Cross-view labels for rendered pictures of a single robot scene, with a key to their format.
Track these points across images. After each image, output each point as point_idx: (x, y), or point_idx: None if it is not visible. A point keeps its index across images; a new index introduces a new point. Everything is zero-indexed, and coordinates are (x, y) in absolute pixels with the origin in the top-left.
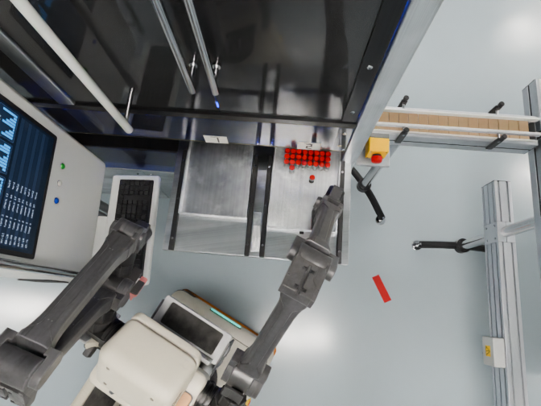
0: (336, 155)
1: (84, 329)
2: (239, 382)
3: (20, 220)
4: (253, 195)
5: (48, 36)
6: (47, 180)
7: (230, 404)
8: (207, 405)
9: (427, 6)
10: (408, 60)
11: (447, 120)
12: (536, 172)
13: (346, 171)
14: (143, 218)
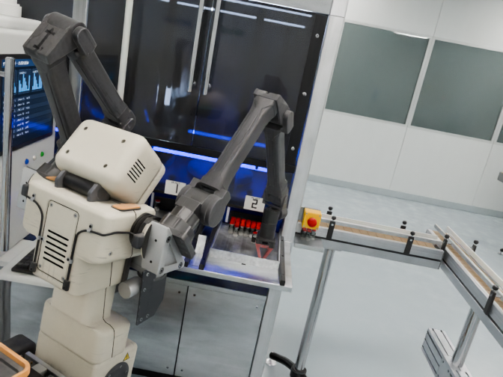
0: (275, 236)
1: (72, 116)
2: (198, 193)
3: (14, 123)
4: (197, 235)
5: (129, 21)
6: (34, 139)
7: (184, 208)
8: (154, 217)
9: (332, 44)
10: (326, 88)
11: (366, 231)
12: (452, 271)
13: (285, 244)
14: None
